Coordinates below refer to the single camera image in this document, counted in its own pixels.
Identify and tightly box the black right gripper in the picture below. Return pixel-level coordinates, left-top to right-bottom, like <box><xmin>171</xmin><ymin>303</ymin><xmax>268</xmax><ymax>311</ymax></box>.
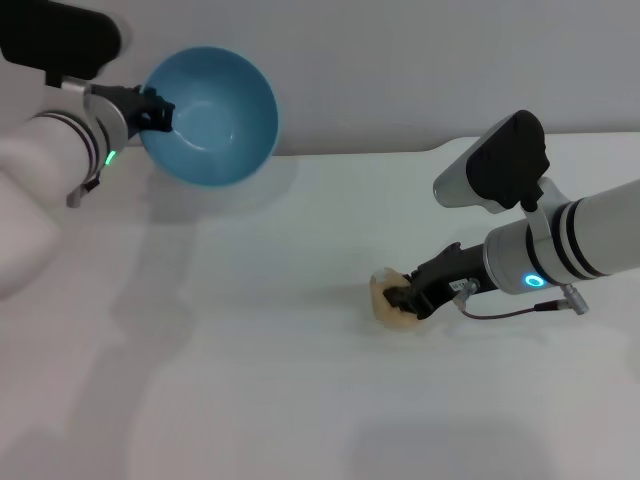
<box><xmin>382</xmin><ymin>242</ymin><xmax>499</xmax><ymax>321</ymax></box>

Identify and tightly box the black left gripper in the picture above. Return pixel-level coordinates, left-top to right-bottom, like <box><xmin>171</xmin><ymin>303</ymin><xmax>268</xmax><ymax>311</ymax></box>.
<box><xmin>89</xmin><ymin>83</ymin><xmax>176</xmax><ymax>142</ymax></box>

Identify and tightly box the egg yolk pastry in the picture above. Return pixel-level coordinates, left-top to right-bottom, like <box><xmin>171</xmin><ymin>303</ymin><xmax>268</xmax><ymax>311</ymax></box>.
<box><xmin>368</xmin><ymin>268</ymin><xmax>424</xmax><ymax>332</ymax></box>

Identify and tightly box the blue bowl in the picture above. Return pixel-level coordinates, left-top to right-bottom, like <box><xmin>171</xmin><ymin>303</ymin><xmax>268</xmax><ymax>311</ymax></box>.
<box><xmin>137</xmin><ymin>45</ymin><xmax>280</xmax><ymax>190</ymax></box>

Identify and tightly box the right wrist connector cable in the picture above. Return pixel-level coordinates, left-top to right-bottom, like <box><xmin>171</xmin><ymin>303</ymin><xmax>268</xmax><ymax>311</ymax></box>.
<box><xmin>453</xmin><ymin>278</ymin><xmax>590</xmax><ymax>320</ymax></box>

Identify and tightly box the wrist connector cable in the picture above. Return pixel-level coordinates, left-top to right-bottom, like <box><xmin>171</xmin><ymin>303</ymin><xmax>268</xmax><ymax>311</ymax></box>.
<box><xmin>66</xmin><ymin>164</ymin><xmax>104</xmax><ymax>209</ymax></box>
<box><xmin>453</xmin><ymin>278</ymin><xmax>590</xmax><ymax>320</ymax></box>

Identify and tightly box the left wrist connector cable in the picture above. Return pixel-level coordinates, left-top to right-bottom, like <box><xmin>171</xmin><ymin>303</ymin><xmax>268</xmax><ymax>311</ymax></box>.
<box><xmin>66</xmin><ymin>164</ymin><xmax>104</xmax><ymax>209</ymax></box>

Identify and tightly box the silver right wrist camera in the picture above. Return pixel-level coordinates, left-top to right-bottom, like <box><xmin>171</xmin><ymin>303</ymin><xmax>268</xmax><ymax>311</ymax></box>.
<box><xmin>432</xmin><ymin>109</ymin><xmax>569</xmax><ymax>216</ymax></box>

